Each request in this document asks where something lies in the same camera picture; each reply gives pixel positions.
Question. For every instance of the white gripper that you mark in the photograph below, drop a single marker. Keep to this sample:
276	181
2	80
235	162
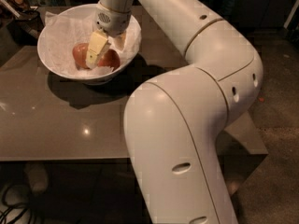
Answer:
112	21

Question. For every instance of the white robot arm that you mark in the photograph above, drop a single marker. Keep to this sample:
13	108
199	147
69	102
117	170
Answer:
171	122

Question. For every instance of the yellowish red apple left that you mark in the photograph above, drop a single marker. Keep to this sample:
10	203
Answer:
79	54

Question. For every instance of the white bowl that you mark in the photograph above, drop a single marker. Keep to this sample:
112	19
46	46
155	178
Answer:
56	62

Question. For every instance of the white paper liner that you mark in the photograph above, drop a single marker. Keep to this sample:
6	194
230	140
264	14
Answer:
62	34

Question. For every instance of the white shoe under table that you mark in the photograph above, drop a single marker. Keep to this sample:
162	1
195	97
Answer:
37	177

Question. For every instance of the dark bag with handle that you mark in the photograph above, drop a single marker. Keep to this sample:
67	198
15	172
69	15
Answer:
26	29

